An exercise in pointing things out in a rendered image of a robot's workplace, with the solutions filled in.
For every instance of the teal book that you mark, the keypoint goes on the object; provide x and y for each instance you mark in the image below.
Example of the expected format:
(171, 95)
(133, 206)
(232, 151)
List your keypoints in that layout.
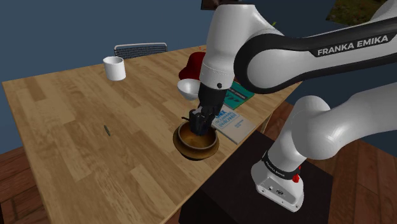
(238, 97)

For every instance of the red rounded object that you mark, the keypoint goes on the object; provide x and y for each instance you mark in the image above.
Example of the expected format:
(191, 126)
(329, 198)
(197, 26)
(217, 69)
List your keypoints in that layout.
(192, 66)

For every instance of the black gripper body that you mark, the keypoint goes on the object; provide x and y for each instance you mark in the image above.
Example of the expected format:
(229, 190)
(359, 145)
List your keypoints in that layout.
(211, 97)

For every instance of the white and blue book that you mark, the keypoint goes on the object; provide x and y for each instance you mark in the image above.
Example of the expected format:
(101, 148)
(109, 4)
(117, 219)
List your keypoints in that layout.
(237, 125)

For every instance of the dark robot stand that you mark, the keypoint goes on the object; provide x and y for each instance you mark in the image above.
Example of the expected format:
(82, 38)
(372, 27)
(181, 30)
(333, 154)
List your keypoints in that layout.
(229, 192)

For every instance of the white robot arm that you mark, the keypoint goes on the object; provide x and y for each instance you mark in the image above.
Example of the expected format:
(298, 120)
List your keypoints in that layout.
(313, 130)

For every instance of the green wall picture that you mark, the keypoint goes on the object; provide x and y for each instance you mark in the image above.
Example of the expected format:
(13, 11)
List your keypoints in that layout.
(350, 11)

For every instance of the white bowl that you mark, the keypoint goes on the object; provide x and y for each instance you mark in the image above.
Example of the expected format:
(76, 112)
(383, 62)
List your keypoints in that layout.
(187, 88)

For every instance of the grey mesh chair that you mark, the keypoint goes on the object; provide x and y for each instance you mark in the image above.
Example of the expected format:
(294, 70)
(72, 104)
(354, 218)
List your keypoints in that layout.
(139, 50)

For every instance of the wooden table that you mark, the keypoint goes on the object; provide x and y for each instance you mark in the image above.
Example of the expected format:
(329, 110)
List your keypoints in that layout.
(93, 155)

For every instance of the brown wooden bowl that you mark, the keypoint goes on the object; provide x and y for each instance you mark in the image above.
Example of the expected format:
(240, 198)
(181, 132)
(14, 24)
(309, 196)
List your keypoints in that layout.
(193, 145)

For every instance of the white cup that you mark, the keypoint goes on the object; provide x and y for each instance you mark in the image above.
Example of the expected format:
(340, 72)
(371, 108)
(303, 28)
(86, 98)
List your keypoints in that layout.
(114, 69)

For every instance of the small dark pen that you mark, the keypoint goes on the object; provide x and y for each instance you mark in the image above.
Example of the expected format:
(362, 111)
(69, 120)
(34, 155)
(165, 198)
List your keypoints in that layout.
(107, 130)

